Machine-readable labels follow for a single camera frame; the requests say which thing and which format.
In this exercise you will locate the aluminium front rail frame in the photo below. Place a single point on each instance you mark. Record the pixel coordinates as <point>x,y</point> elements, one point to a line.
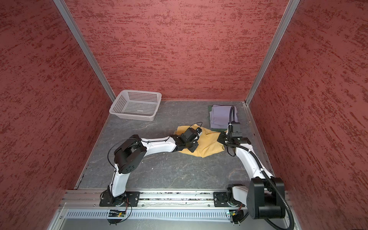
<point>156,210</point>

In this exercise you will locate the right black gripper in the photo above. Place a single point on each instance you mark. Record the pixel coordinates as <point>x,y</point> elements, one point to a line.
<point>221,138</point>

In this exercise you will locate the left small circuit board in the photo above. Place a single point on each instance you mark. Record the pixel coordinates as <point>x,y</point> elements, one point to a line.
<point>116,213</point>

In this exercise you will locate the left aluminium corner post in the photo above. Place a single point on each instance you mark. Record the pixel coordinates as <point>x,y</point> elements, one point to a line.
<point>68,18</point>

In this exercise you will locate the lavender skirt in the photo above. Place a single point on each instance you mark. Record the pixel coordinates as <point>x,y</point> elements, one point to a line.
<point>221,115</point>

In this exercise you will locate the aluminium corner post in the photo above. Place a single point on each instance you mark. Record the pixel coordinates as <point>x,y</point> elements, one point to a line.
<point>68,18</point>
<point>284,22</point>

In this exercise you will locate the right aluminium corner post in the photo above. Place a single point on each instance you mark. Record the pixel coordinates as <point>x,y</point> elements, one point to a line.
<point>284,22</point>

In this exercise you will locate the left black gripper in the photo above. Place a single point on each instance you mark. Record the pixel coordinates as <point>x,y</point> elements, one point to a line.
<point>195,145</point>

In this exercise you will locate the white plastic laundry basket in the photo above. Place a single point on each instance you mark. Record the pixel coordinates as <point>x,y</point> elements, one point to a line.
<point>136,105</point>

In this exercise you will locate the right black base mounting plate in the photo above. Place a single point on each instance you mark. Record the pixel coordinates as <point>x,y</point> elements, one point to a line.
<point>226,199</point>

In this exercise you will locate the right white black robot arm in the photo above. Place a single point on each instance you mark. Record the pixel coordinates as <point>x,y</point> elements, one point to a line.
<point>263,196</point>

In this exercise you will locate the green skirt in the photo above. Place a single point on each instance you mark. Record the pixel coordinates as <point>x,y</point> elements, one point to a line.
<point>214,130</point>

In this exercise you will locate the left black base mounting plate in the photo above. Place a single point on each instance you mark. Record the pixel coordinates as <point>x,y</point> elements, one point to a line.
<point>128,198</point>

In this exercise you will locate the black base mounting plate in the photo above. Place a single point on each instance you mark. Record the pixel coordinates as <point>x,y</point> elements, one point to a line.
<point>226,199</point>
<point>128,198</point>

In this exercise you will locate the right small circuit board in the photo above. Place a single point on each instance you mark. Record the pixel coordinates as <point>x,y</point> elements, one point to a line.
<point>236,216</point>

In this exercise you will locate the yellow skirt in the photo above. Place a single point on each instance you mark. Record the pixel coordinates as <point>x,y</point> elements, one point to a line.
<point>207,144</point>

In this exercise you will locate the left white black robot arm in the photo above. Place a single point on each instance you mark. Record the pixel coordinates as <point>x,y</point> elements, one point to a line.
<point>128,156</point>

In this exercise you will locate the small circuit board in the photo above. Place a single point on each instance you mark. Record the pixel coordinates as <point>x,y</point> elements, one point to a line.
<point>116,213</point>
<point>236,216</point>

